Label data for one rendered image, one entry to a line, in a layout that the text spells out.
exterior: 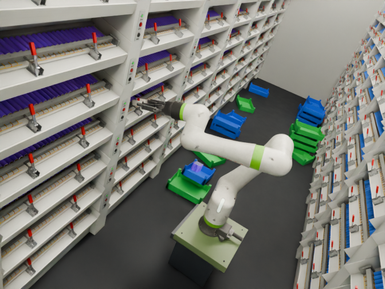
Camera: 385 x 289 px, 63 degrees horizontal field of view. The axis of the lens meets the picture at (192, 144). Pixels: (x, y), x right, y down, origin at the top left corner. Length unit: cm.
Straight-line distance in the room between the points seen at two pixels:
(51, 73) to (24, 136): 22
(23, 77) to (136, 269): 129
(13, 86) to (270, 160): 102
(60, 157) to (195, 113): 63
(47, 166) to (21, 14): 60
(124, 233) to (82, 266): 33
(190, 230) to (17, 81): 117
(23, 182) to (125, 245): 96
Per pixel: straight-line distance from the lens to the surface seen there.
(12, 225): 138
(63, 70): 111
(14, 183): 124
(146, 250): 204
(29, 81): 102
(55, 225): 164
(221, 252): 176
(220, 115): 356
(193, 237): 176
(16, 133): 113
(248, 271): 220
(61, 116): 123
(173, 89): 211
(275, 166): 144
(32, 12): 95
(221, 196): 166
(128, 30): 135
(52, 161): 133
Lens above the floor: 161
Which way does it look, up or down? 32 degrees down
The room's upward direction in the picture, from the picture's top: 20 degrees clockwise
